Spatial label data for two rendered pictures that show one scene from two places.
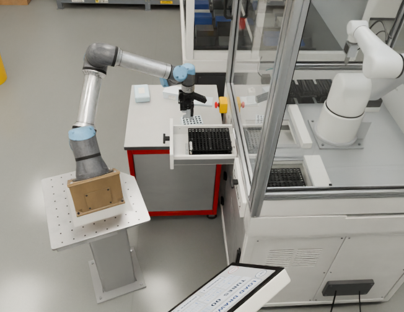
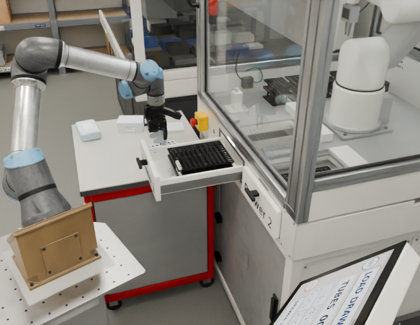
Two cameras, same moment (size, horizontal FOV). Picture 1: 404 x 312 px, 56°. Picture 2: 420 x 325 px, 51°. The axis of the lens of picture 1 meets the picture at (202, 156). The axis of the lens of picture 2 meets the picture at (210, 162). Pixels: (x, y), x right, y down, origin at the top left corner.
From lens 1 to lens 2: 52 cm
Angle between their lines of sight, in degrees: 16
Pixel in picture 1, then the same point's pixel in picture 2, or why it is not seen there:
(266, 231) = (317, 246)
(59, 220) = (1, 302)
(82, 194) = (37, 248)
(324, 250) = not seen: hidden behind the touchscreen
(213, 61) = (172, 82)
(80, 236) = (41, 316)
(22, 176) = not seen: outside the picture
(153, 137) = (118, 175)
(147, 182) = not seen: hidden behind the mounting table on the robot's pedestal
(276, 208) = (329, 203)
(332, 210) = (397, 195)
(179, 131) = (154, 157)
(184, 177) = (166, 227)
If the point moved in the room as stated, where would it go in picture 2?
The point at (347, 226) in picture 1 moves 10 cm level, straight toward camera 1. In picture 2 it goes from (415, 219) to (415, 238)
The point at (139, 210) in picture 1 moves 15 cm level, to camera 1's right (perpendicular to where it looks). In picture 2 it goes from (126, 263) to (172, 256)
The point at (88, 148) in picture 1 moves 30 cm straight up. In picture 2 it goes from (38, 176) to (16, 80)
